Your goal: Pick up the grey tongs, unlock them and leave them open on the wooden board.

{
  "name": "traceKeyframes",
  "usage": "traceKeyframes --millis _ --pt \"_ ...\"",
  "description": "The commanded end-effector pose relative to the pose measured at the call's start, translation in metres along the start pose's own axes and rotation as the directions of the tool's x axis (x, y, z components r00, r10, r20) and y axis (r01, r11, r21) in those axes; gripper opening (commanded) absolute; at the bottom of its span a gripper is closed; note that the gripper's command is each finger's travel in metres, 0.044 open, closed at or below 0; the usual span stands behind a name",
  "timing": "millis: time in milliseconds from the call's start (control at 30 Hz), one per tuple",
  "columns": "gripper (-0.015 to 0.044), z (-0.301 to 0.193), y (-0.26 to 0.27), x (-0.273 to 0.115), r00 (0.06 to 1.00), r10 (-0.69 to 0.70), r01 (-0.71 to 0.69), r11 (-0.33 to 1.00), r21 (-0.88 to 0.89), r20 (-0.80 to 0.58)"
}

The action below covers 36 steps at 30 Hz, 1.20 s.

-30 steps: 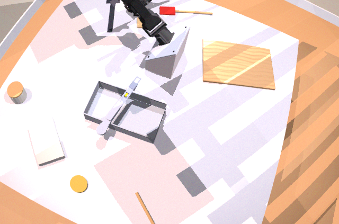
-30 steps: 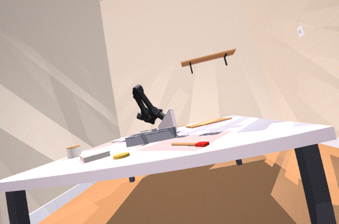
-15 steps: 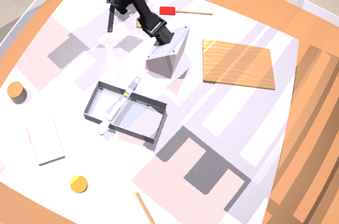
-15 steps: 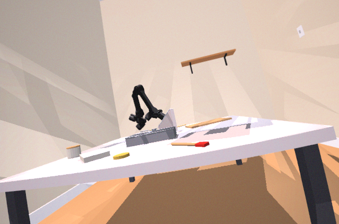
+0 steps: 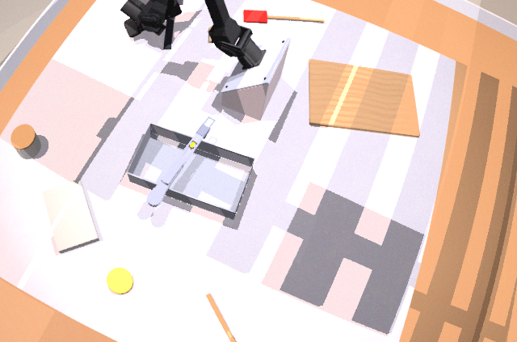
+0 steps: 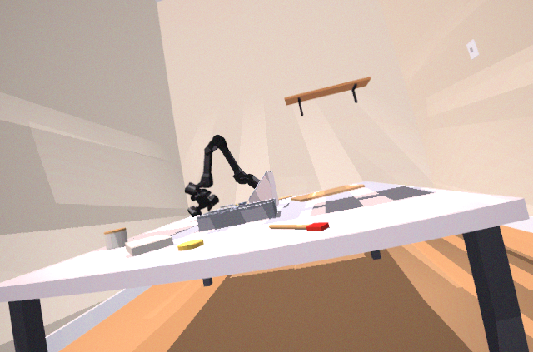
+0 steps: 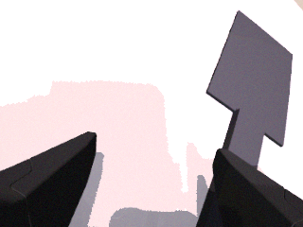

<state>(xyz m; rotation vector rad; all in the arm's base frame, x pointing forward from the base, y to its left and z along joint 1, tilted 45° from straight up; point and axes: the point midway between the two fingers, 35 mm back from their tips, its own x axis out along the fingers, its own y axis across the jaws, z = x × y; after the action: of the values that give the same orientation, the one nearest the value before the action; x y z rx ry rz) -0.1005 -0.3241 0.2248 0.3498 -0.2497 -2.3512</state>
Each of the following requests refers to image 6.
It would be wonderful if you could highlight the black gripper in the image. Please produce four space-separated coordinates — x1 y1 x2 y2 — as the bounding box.
187 195 219 217

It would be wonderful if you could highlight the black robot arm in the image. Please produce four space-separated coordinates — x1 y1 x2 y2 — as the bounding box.
185 135 260 202

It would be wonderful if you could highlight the red-tipped pastry brush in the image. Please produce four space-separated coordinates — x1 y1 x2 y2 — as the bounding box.
269 222 329 231

